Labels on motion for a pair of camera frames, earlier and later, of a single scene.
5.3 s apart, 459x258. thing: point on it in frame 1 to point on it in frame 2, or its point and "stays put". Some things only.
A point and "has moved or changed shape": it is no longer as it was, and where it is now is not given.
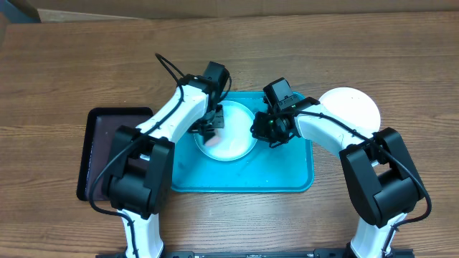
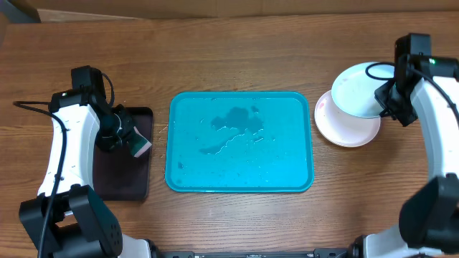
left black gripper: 217,122 to 107,143
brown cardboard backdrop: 51,11 stays put
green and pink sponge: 213,141 has moved or changed shape
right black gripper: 263,133 to 383,98
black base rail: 319,253 stays put
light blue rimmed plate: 237,140 to 353,91
